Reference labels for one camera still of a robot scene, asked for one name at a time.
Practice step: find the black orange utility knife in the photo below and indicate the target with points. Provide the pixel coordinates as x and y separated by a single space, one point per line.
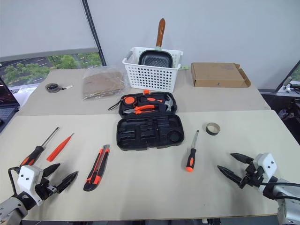
96 173

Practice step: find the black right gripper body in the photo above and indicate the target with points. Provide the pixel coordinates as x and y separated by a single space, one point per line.
253 178

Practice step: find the dark frame under table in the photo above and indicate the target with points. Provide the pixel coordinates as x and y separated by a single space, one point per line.
182 222

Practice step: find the orange test pen screwdriver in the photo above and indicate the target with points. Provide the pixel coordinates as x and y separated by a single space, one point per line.
57 151

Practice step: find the round black reel with tag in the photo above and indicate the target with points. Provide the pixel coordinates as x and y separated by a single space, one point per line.
51 87

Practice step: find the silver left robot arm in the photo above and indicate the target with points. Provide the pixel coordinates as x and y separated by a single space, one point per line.
11 207

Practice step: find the small green object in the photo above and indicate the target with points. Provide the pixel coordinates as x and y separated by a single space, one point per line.
184 67

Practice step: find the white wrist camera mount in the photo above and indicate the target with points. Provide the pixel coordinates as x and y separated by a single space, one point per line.
267 164
29 180

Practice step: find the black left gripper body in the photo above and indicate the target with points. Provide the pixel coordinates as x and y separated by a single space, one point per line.
47 187

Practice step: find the long shaft black orange screwdriver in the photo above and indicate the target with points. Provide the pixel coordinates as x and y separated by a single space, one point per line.
35 152

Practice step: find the black window frame post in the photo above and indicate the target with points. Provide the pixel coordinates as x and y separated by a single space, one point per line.
96 37

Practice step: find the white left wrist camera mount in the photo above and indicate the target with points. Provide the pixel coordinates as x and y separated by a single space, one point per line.
29 180

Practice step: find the dark cluttered side desk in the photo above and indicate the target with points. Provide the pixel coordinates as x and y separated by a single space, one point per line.
288 103

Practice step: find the flat brown cardboard box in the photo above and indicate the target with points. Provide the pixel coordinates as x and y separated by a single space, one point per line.
215 75

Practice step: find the clear bag of brown sheets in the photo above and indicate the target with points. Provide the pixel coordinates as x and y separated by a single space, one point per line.
100 82

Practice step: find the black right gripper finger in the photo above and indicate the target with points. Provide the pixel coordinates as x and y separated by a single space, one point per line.
242 159
230 175

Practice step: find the black orange claw hammer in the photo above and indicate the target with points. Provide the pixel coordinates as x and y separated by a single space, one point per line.
170 102

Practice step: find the white perforated plastic basket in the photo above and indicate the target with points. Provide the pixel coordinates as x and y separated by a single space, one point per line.
150 77

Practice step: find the dark laptop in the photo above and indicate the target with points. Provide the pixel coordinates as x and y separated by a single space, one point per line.
7 107

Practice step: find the black tool case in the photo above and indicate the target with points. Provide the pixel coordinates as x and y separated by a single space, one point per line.
150 140

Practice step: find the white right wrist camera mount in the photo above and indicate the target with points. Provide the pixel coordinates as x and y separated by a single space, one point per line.
267 164

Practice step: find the short black orange screwdriver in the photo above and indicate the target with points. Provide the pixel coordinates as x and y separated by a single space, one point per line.
191 161

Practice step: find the orange black tape measure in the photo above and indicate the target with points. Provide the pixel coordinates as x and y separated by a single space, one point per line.
128 100

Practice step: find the dark tape roll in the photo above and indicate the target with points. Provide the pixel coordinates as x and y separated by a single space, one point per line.
211 133

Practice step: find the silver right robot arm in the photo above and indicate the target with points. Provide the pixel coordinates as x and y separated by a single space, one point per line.
288 211

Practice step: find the white roller blind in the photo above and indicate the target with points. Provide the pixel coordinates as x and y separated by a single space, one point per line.
42 25

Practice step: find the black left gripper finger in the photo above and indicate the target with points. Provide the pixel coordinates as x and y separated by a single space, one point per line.
52 169
68 181

